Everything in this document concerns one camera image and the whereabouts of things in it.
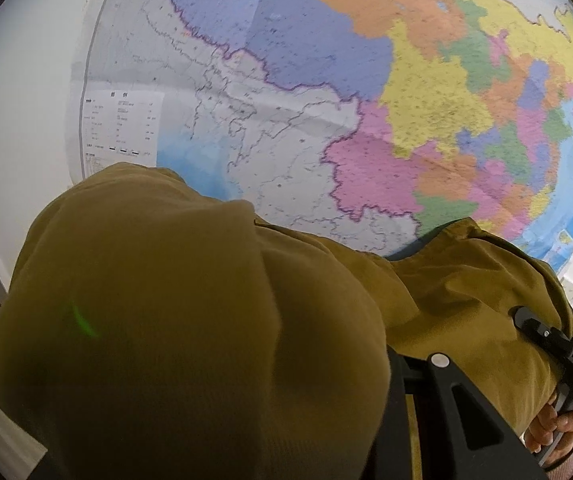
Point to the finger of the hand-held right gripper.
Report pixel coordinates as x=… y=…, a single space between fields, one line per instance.
x=541 y=332

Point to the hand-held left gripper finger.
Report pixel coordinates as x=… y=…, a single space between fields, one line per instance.
x=449 y=390

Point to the olive brown jacket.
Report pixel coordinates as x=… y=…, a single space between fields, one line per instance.
x=176 y=340

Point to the person's right forearm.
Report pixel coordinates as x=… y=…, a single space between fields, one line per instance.
x=564 y=467

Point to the person's right hand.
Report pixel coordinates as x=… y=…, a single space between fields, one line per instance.
x=540 y=425

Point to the colourful wall map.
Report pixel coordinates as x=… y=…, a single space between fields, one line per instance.
x=326 y=70

